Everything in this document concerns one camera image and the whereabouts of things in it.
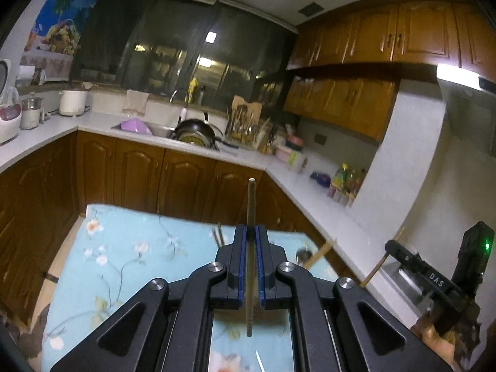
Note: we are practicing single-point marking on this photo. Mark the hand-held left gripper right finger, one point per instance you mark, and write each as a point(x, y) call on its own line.
point(261, 271)

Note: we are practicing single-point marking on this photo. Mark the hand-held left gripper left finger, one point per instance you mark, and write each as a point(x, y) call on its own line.
point(243, 263)

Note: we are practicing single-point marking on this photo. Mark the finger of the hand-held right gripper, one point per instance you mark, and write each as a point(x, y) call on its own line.
point(420, 269)

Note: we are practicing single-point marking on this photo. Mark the bamboo chopstick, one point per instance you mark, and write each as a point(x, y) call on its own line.
point(378, 269)
point(319, 255)

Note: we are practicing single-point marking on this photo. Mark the dark thin chopstick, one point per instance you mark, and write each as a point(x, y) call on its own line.
point(221, 234)
point(250, 201)
point(215, 234)

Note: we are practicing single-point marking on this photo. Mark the person's right hand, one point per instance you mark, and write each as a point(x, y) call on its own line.
point(436, 335)

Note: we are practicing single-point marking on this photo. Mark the stainless steel cooktop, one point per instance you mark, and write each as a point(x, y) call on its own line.
point(403, 283)

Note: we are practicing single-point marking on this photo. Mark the metal spoon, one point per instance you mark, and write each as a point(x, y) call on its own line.
point(303, 256)

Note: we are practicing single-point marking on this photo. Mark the row of spice jars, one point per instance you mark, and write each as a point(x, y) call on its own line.
point(343, 197)

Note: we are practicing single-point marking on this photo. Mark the purple cloth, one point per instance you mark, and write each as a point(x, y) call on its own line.
point(321, 178)

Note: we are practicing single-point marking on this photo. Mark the blue floral tablecloth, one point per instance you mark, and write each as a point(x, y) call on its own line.
point(128, 263)

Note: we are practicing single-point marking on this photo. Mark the pink dish basket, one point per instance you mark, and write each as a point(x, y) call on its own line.
point(283, 153)

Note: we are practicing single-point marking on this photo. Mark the yellow drink bottle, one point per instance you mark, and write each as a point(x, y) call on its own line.
point(341, 176)

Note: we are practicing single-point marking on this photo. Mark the stack of coloured bowls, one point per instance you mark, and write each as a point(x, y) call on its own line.
point(295, 141)

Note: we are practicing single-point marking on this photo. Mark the wooden utensil rack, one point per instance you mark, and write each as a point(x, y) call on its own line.
point(248, 124)

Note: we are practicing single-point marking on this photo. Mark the wooden lower cabinets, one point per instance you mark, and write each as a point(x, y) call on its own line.
point(135, 174)

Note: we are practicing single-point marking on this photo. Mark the wooden cabinets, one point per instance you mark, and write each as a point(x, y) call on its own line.
point(135, 174)
point(368, 46)

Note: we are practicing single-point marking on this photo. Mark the black wok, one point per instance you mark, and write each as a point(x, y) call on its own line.
point(195, 131)

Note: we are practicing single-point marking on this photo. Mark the steel range hood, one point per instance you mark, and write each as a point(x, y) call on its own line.
point(469, 104)

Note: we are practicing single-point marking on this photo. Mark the kitchen sink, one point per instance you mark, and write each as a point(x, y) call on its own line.
point(161, 130)

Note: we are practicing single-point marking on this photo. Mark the grey bottle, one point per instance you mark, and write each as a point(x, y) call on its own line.
point(202, 95)

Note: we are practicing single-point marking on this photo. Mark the purple plastic basin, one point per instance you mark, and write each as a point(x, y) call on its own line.
point(135, 127)

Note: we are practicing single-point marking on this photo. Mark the chrome faucet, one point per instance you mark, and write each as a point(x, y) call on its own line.
point(179, 95)

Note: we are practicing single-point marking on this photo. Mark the yellow dish soap bottle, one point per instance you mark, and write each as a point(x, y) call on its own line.
point(192, 90)

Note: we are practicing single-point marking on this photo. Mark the beige dish towel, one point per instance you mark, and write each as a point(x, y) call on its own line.
point(135, 102)

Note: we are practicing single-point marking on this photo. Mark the dark kitchen window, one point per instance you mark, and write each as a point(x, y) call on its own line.
point(174, 46)

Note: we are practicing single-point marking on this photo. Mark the wooden upper cabinets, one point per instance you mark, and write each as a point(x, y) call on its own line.
point(368, 46)

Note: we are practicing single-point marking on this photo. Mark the white cooking pot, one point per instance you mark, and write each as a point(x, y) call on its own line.
point(73, 102)

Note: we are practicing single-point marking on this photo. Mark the glass jar appliance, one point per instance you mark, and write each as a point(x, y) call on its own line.
point(30, 112)

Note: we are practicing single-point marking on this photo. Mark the ceiling vent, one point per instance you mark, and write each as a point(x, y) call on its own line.
point(310, 9)

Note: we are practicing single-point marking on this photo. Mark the white rice cooker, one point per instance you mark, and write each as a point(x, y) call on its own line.
point(7, 112)

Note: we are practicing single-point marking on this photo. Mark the paper towel roll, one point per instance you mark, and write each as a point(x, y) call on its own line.
point(26, 75)

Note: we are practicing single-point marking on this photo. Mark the dark wall outlet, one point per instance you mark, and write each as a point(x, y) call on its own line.
point(320, 138)

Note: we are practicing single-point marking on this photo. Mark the tropical fruit wall poster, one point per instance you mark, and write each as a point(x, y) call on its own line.
point(62, 27)

